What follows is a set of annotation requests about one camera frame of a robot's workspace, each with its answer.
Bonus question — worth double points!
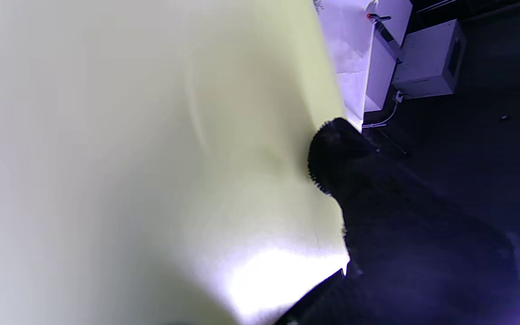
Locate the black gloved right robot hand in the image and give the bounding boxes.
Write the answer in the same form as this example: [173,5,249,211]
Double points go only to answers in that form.
[278,117,520,325]

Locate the yellow-green translucent file folder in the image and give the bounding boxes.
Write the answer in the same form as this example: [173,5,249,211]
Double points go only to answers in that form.
[0,0,352,325]

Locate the white equipment box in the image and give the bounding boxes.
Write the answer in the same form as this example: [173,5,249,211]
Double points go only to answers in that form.
[391,19,467,99]

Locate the white cable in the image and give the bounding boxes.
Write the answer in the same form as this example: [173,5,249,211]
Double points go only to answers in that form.
[362,90,406,130]

